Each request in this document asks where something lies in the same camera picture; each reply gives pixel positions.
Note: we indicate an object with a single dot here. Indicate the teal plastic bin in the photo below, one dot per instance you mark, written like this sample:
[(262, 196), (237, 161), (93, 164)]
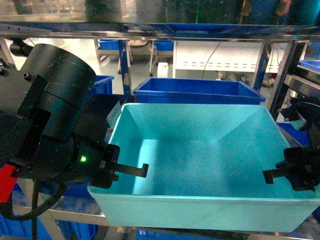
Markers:
[(205, 170)]

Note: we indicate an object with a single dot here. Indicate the white perforated cabinet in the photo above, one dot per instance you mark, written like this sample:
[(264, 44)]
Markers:
[(227, 56)]

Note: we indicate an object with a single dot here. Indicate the blue bin behind teal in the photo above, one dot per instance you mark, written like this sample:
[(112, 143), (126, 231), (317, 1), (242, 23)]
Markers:
[(196, 91)]

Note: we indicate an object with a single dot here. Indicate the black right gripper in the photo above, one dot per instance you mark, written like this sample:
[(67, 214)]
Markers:
[(301, 167)]

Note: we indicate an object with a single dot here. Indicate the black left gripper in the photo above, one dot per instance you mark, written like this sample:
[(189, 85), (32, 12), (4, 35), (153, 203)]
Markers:
[(96, 162)]

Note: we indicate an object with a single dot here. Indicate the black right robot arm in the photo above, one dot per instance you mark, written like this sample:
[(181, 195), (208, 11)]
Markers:
[(304, 112)]

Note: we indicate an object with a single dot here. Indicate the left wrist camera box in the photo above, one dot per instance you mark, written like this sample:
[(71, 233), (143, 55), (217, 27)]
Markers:
[(100, 113)]

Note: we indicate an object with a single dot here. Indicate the red tag on arm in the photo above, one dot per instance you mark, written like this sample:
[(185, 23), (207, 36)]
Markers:
[(7, 182)]

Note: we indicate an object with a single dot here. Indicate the stainless steel shelf frame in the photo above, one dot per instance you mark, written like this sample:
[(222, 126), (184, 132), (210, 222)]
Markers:
[(292, 76)]

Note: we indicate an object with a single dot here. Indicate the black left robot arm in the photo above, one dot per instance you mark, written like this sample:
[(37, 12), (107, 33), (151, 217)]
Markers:
[(54, 118)]

